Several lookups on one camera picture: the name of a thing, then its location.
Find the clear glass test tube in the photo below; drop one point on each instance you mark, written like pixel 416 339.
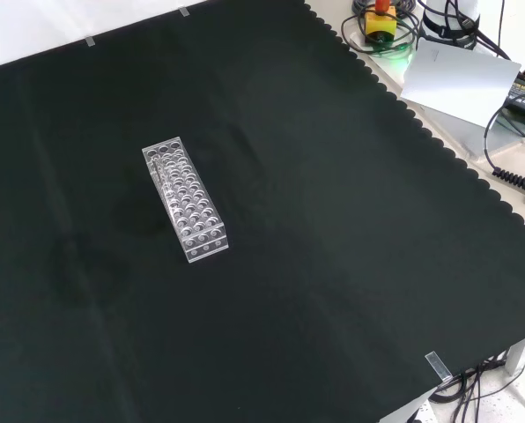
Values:
pixel 163 178

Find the clear test tube rack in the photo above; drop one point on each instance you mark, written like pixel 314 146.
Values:
pixel 192 207

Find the black bench cloth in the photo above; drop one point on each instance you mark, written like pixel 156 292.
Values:
pixel 289 220

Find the grey tape piece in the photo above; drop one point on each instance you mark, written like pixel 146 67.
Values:
pixel 184 12
pixel 90 42

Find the yellow stop button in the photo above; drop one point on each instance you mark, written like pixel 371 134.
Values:
pixel 379 23

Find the clear tape strip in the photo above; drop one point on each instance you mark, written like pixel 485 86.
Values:
pixel 438 365

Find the pale board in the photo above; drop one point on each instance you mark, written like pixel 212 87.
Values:
pixel 458 81

